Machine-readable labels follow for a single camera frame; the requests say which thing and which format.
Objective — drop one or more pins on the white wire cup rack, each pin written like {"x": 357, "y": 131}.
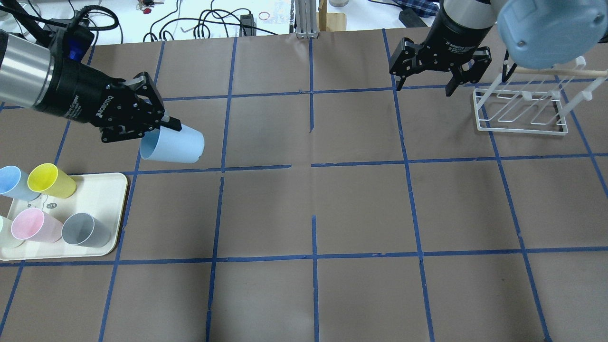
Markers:
{"x": 535, "y": 101}

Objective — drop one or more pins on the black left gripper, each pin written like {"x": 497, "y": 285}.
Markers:
{"x": 78, "y": 92}

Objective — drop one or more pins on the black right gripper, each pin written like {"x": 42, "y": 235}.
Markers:
{"x": 457, "y": 34}

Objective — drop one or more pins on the wooden mug tree stand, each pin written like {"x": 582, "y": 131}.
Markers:
{"x": 330, "y": 21}

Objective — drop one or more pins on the black power adapter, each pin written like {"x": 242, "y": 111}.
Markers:
{"x": 248, "y": 25}

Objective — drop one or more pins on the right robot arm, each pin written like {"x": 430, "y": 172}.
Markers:
{"x": 537, "y": 34}

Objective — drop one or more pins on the cream plastic cup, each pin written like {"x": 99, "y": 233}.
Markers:
{"x": 7, "y": 240}

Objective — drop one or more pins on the blue plaid folded umbrella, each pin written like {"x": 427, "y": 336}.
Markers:
{"x": 423, "y": 8}

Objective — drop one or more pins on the light blue plastic cup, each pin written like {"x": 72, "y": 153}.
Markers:
{"x": 185, "y": 146}

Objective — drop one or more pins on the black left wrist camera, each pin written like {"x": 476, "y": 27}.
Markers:
{"x": 71, "y": 44}

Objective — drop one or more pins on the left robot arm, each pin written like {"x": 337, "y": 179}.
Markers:
{"x": 44, "y": 80}

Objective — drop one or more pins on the pink plastic cup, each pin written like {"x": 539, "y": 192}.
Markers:
{"x": 34, "y": 225}

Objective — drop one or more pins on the beige plastic tray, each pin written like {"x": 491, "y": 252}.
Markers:
{"x": 101, "y": 195}

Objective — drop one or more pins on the yellow plastic cup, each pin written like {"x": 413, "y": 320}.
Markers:
{"x": 50, "y": 180}

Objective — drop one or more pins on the grey plastic cup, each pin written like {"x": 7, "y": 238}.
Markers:
{"x": 84, "y": 230}

